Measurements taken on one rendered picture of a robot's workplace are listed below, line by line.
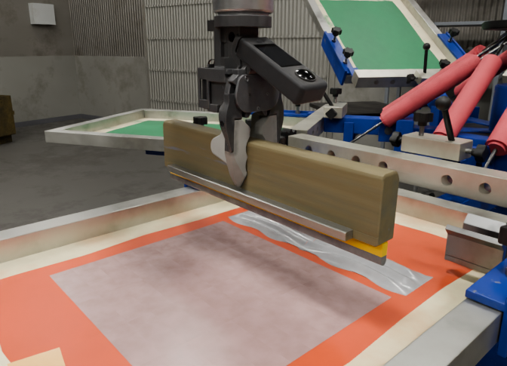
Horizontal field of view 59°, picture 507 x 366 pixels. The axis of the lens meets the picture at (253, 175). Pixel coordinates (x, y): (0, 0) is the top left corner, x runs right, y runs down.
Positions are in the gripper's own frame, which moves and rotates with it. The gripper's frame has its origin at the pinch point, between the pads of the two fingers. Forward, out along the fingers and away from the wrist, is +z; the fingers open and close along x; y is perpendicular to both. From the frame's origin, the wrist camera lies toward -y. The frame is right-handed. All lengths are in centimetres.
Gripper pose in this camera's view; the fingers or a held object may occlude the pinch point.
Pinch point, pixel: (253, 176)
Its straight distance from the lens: 59.4
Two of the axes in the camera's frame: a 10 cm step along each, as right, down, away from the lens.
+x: -7.5, 1.8, -6.4
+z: -0.1, 9.6, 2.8
